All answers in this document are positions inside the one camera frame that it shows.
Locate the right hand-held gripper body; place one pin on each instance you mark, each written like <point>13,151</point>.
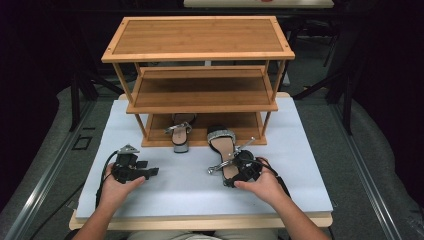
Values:
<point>248,165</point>

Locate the metal floor rail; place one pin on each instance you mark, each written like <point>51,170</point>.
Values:
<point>366,173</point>
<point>43,186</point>

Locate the black metal stand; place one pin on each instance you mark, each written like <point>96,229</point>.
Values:
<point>75,100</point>
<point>346,93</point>

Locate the person's right hand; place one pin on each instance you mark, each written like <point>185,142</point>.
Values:
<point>266,186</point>

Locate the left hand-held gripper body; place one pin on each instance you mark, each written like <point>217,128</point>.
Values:
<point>125,168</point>

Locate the wooden shoe rack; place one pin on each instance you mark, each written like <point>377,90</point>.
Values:
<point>200,40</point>

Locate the person's left hand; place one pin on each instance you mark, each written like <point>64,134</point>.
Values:
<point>115,191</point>

